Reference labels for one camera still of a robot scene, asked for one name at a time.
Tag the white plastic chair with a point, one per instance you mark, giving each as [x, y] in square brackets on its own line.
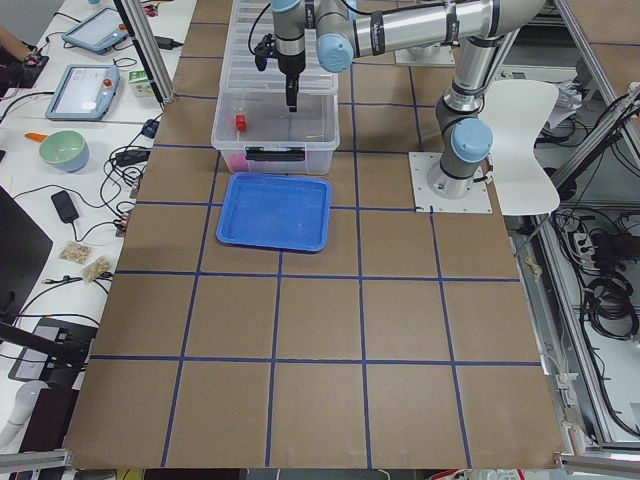
[516, 111]

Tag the teach pendant tablet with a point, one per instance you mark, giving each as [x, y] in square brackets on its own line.
[99, 32]
[84, 93]

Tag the snack bag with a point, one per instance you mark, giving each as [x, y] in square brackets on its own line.
[96, 268]
[78, 253]

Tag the far teach pendant tablet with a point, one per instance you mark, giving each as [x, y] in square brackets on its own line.
[99, 32]

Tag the aluminium frame post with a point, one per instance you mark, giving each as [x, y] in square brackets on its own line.
[140, 32]

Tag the orange toy carrot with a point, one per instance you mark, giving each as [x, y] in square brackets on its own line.
[35, 136]

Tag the clear plastic storage box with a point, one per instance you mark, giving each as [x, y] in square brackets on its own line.
[276, 140]

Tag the snack bag near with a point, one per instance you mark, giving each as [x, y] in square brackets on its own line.
[96, 268]

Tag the snack bag far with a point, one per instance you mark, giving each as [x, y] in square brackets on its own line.
[78, 253]

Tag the black power adapter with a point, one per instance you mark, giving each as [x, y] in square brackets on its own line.
[64, 207]

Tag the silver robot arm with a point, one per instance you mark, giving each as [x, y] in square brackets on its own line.
[482, 30]

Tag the green bowl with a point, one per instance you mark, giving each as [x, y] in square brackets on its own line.
[65, 150]

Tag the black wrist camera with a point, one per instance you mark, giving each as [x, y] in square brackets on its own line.
[264, 51]

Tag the clear plastic box lid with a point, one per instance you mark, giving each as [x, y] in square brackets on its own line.
[293, 25]

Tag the near teach pendant tablet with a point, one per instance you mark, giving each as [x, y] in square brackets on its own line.
[84, 93]

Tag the green white carton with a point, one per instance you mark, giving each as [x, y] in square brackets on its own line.
[140, 84]

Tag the red block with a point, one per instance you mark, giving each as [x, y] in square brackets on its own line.
[240, 123]

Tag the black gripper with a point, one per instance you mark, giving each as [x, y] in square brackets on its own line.
[291, 63]

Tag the blue plastic tray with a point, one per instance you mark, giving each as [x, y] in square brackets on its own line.
[275, 211]

